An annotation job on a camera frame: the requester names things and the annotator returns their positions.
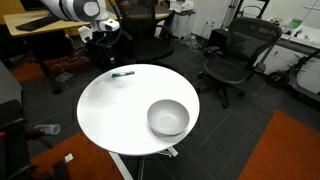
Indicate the black mesh office chair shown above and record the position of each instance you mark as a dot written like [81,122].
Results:
[246,43]

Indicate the wooden top desk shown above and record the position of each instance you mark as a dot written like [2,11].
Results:
[33,23]

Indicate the white printer box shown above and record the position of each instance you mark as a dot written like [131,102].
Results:
[181,5]

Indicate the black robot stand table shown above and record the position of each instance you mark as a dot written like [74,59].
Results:
[10,90]

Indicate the black computer monitor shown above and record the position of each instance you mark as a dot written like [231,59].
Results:
[31,4]

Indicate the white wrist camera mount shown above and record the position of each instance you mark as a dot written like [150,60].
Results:
[108,24]

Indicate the black keyboard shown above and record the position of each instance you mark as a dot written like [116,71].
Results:
[36,23]

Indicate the white table base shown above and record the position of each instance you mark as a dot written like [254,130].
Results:
[118,165]

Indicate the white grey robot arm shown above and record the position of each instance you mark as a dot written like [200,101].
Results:
[71,8]

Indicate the teal black marker pen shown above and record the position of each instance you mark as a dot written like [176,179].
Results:
[122,74]

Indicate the white cabinet desk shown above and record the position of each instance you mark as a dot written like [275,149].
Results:
[300,43]

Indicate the grey round bowl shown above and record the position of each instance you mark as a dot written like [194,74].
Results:
[168,116]

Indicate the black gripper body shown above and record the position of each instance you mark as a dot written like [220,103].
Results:
[102,40]

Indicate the black floor box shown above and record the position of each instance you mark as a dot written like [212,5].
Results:
[218,38]

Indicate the small white floor scrap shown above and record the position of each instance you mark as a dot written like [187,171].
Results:
[68,157]

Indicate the black high back chair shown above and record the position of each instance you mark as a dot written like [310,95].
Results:
[150,46]

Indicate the black kick scooter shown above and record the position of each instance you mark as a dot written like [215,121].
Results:
[300,85]

